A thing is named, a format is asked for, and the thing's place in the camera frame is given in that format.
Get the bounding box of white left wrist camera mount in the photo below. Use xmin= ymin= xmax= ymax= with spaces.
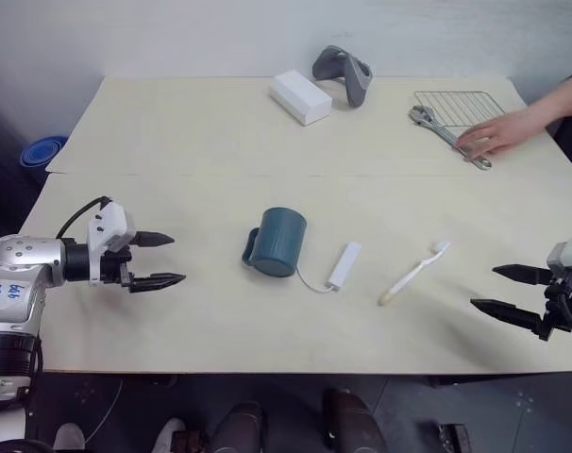
xmin=86 ymin=199 xmax=138 ymax=287

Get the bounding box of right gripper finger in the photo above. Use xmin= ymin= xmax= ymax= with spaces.
xmin=491 ymin=263 xmax=552 ymax=288
xmin=469 ymin=297 xmax=545 ymax=334

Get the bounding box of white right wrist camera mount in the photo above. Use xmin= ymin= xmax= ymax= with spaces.
xmin=546 ymin=235 xmax=572 ymax=286

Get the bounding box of metal wire rack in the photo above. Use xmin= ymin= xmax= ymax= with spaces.
xmin=412 ymin=89 xmax=507 ymax=129

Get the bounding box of white adapter with cable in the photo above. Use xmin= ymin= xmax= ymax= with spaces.
xmin=293 ymin=241 xmax=364 ymax=294

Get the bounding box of person's bare hand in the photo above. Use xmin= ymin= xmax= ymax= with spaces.
xmin=456 ymin=109 xmax=533 ymax=161

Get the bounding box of teal plastic mug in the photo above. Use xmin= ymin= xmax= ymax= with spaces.
xmin=241 ymin=207 xmax=310 ymax=279

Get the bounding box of silver adjustable wrench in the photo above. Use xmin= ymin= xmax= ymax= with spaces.
xmin=407 ymin=105 xmax=494 ymax=172

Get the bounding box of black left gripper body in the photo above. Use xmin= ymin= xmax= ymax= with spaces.
xmin=98 ymin=248 xmax=136 ymax=290

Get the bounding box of white rectangular box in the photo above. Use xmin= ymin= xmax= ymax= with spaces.
xmin=268 ymin=70 xmax=334 ymax=127

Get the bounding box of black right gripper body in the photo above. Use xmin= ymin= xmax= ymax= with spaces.
xmin=534 ymin=277 xmax=572 ymax=343

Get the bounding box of blue bowl on floor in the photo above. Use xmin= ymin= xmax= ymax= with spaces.
xmin=19 ymin=135 xmax=70 ymax=168

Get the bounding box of white toothbrush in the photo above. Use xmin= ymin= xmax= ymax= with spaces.
xmin=378 ymin=240 xmax=453 ymax=308

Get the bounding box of dark rounded shape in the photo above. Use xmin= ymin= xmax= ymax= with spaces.
xmin=322 ymin=387 xmax=387 ymax=453
xmin=209 ymin=401 xmax=269 ymax=453

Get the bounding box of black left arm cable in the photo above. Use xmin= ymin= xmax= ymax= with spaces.
xmin=55 ymin=195 xmax=113 ymax=240

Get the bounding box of grey handheld controller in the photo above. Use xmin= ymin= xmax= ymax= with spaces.
xmin=311 ymin=44 xmax=375 ymax=109

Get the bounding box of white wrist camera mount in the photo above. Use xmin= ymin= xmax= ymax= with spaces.
xmin=86 ymin=199 xmax=138 ymax=287
xmin=546 ymin=235 xmax=572 ymax=286

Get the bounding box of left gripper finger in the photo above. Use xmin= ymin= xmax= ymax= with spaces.
xmin=133 ymin=230 xmax=177 ymax=249
xmin=128 ymin=272 xmax=188 ymax=294

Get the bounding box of white shoe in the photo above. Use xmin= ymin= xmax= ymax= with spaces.
xmin=53 ymin=422 xmax=87 ymax=452
xmin=152 ymin=417 xmax=188 ymax=453

